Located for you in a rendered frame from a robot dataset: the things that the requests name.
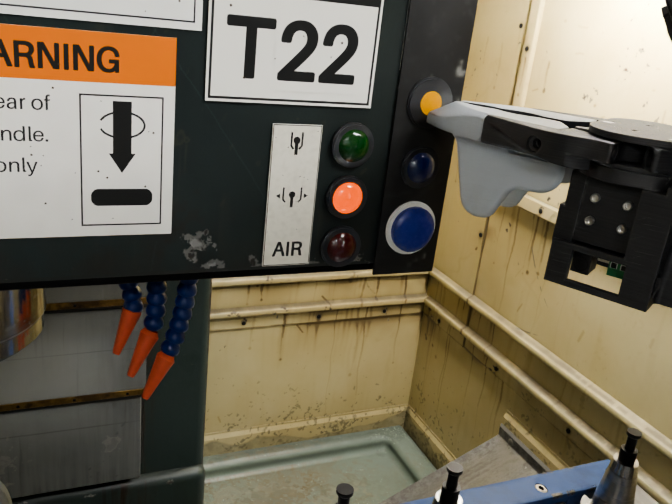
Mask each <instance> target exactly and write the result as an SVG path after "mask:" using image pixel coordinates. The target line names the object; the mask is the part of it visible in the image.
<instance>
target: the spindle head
mask: <svg viewBox="0 0 672 504"><path fill-rule="evenodd" d="M408 5H409V0H384V5H383V13H382V20H381V28H380V36H379V44H378V52H377V60H376V68H375V76H374V84H373V92H372V100H371V108H353V107H332V106H311V105H290V104H269V103H247V102H226V101H205V100H204V93H205V69H206V46H207V22H208V0H203V11H202V31H197V30H185V29H174V28H162V27H151V26H140V25H128V24H117V23H105V22H94V21H83V20H71V19H60V18H48V17H37V16H26V15H14V14H3V13H0V23H2V24H14V25H26V26H38V27H50V28H62V29H75V30H87V31H99V32H111V33H123V34H135V35H147V36H159V37H171V38H177V48H176V84H175V119H174V154H173V190H172V225H171V234H142V235H109V236H76V237H43V238H10V239H0V291H5V290H23V289H40V288H58V287H75V286H92V285H110V284H127V283H144V282H162V281H179V280H197V279H214V278H231V277H249V276H266V275H283V274H301V273H318V272H335V271H353V270H370V269H373V262H374V255H375V248H376V241H377V233H378V226H379V219H380V211H381V204H382V197H383V190H384V182H385V175H386V168H387V161H388V153H389V146H390V139H391V131H392V124H393V117H394V110H395V102H396V95H397V88H398V81H399V73H400V63H401V56H402V48H403V41H404V34H405V27H406V19H407V12H408ZM350 122H358V123H361V124H363V125H365V126H366V127H368V129H369V130H370V131H371V133H372V135H373V139H374V147H373V151H372V154H371V156H370V157H369V159H368V160H367V161H366V162H365V163H363V164H362V165H360V166H358V167H354V168H347V167H344V166H342V165H340V164H339V163H337V162H336V160H335V159H334V158H333V155H332V152H331V142H332V138H333V136H334V134H335V132H336V131H337V130H338V129H339V128H340V127H341V126H343V125H344V124H347V123H350ZM273 123H280V124H308V125H323V130H322V139H321V149H320V159H319V168H318V178H317V188H316V198H315V207H314V217H313V227H312V237H311V246H310V256H309V264H299V265H280V266H262V254H263V242H264V229H265V216H266V203H267V190H268V177H269V164H270V151H271V138H272V125H273ZM345 175H352V176H355V177H357V178H359V179H360V180H361V181H362V182H363V183H364V184H365V186H366V189H367V200H366V203H365V205H364V207H363V209H362V210H361V211H360V212H359V213H358V214H357V215H355V216H353V217H351V218H347V219H341V218H338V217H335V216H334V215H332V214H331V213H330V212H329V210H328V209H327V206H326V202H325V196H326V192H327V189H328V187H329V186H330V184H331V183H332V182H333V181H334V180H336V179H337V178H339V177H341V176H345ZM342 225H344V226H349V227H351V228H353V229H354V230H355V231H356V232H357V233H358V234H359V236H360V240H361V247H360V251H359V253H358V255H357V257H356V258H355V259H354V260H353V261H352V262H351V263H349V264H348V265H346V266H343V267H333V266H330V265H329V264H327V263H326V262H325V261H324V260H323V258H322V257H321V254H320V244H321V241H322V239H323V237H324V235H325V234H326V233H327V232H328V231H329V230H331V229H332V228H334V227H337V226H342Z"/></svg>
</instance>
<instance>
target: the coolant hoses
mask: <svg viewBox="0 0 672 504"><path fill-rule="evenodd" d="M198 280H199V279H197V280H179V281H180V283H179V285H178V287H177V293H178V295H177V297H176V298H175V305H176V306H175V307H174V309H173V311H172V315H173V316H174V317H172V318H171V320H170V321H169V327H170V328H169V329H168V330H167V331H166V333H165V338H166V340H164V341H163V342H162V343H161V347H160V349H161V351H160V352H158V353H157V355H156V358H155V361H154V364H153V366H152V369H151V372H150V374H149V377H148V380H147V382H146V385H145V388H144V390H143V393H142V398H143V399H145V400H148V399H149V398H150V396H151V395H152V394H153V392H154V391H155V389H156V388H157V386H158V385H159V384H160V382H161V381H162V379H163V378H164V376H165V375H166V374H167V372H168V371H169V369H170V368H171V367H172V365H173V364H174V363H175V362H174V356H177V355H178V354H179V353H180V344H182V343H183V342H184V340H185V334H184V332H186V331H187V330H188V329H189V322H188V320H190V319H191V317H192V309H191V308H193V307H194V305H195V299H194V296H195V295H196V293H197V287H196V283H197V282H198ZM138 284H139V283H127V284H119V287H120V289H122V290H123V291H122V298H123V300H124V301H125V302H124V305H123V307H122V312H121V317H120V321H119V326H118V330H117V334H116V338H115V343H114V347H113V353H114V354H116V355H120V353H121V352H122V350H123V348H124V346H125V344H126V342H127V340H128V338H129V337H130V335H131V333H132V331H133V329H134V327H135V325H136V323H137V321H138V320H139V318H140V316H141V311H143V307H144V306H143V303H142V301H141V299H140V298H141V297H142V290H141V289H140V287H139V286H138ZM146 289H147V291H148V292H149V293H148V295H147V298H146V300H147V303H148V305H147V307H146V314H147V316H146V317H145V319H144V320H143V324H144V326H145V328H143V329H142V330H140V334H139V338H138V341H137V344H136V347H135V350H134V353H133V356H132V360H131V363H130V366H129V369H128V372H127V375H128V376H129V377H132V378H133V377H134V376H135V375H136V373H137V372H138V370H139V369H140V367H141V365H142V364H143V362H144V361H145V359H146V358H147V356H148V354H149V353H150V351H151V350H152V348H153V346H154V345H155V343H156V342H157V341H158V339H159V338H158V333H157V332H156V331H158V330H160V329H162V328H163V325H164V322H163V318H162V317H163V316H165V313H166V309H165V306H164V304H165V303H166V301H167V296H166V294H165V291H166V290H167V284H166V282H165V281H162V282H148V283H147V286H146Z"/></svg>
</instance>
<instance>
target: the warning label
mask: <svg viewBox="0 0 672 504"><path fill-rule="evenodd" d="M176 48H177V38H171V37H159V36H147V35H135V34H123V33H111V32H99V31H87V30H75V29H62V28H50V27H38V26H26V25H14V24H2V23H0V239H10V238H43V237H76V236H109V235H142V234H171V225H172V190H173V154H174V119H175V84H176Z"/></svg>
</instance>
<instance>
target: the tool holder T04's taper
mask: <svg viewBox="0 0 672 504"><path fill-rule="evenodd" d="M618 454H619V452H618V453H615V454H614V455H613V457H612V459H611V461H610V463H609V465H608V467H607V469H606V471H605V473H604V475H603V477H602V479H601V481H600V483H599V485H598V487H597V489H596V491H595V492H594V494H593V496H592V498H591V500H590V503H589V504H634V501H635V493H636V484H637V476H638V468H639V462H638V460H637V459H636V460H635V463H634V464H633V465H627V464H624V463H622V462H620V461H619V460H618Z"/></svg>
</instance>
